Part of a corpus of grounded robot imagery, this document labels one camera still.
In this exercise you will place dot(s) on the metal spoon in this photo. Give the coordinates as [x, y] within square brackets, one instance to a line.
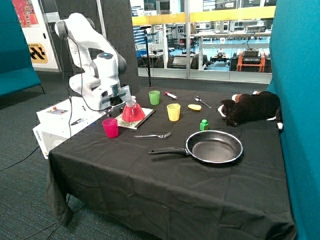
[198, 99]

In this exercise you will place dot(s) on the green plastic cup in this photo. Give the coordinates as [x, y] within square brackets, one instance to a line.
[154, 97]

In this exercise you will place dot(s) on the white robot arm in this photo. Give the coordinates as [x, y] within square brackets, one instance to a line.
[100, 65]

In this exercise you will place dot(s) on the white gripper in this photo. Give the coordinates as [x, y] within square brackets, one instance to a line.
[115, 101]

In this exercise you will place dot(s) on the brown plush dog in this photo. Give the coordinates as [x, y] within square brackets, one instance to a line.
[243, 108]

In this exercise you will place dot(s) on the white small cup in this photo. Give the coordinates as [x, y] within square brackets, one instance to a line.
[132, 102]

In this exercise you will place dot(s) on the yellow potato toy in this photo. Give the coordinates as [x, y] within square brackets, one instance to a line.
[195, 107]

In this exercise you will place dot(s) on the black frying pan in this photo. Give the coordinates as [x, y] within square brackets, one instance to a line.
[208, 146]

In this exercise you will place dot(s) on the red marker pen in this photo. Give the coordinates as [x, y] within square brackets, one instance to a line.
[171, 95]

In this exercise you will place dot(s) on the metal fork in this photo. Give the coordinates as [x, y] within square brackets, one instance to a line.
[161, 136]

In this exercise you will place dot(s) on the red inverted bowl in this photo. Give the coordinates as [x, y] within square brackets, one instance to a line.
[133, 114]

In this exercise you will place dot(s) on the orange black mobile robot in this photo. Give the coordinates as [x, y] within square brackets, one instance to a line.
[251, 60]

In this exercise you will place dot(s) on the green toy block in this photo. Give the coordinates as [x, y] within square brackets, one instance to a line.
[204, 125]

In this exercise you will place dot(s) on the red wall poster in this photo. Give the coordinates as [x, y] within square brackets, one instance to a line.
[26, 13]

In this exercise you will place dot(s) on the black tripod stand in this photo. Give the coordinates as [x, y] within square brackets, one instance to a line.
[144, 29]

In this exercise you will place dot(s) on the teal partition right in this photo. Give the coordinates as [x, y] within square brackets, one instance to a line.
[295, 62]

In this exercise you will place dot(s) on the teal sofa left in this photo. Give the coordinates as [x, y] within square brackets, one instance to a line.
[16, 69]

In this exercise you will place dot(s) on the pink plastic cup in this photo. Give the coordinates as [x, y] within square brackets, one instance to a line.
[110, 126]

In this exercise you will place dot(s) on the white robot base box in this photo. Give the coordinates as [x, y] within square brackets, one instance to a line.
[59, 122]

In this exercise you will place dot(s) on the yellow plastic cup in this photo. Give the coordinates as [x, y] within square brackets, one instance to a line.
[173, 111]

